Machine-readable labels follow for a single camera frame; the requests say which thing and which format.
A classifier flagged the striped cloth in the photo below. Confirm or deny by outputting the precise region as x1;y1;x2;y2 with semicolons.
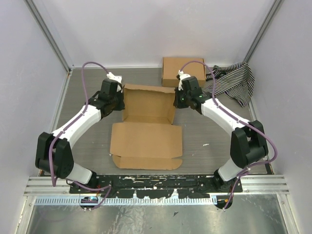
203;62;255;107

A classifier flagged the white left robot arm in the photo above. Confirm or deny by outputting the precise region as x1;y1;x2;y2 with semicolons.
35;73;125;194

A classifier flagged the closed brown cardboard box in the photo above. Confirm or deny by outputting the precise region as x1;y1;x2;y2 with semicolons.
162;57;206;88

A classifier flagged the brown cardboard box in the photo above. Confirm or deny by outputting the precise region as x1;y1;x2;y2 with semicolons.
110;84;183;170
162;57;206;88

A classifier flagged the slotted cable duct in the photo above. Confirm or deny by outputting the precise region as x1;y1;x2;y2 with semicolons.
34;195;217;206

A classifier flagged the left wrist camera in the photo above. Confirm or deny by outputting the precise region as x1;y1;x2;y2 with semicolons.
106;72;122;92

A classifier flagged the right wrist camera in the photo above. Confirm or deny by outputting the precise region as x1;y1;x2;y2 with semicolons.
177;70;190;91

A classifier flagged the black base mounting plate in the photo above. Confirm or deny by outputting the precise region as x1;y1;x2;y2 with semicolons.
69;174;244;198

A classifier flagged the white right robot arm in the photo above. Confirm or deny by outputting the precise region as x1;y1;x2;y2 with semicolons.
174;74;268;193

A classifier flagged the aluminium frame rail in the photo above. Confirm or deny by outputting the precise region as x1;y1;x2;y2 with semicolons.
24;174;289;197

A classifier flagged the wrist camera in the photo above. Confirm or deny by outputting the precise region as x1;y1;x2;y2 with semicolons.
177;70;190;91
106;72;122;92

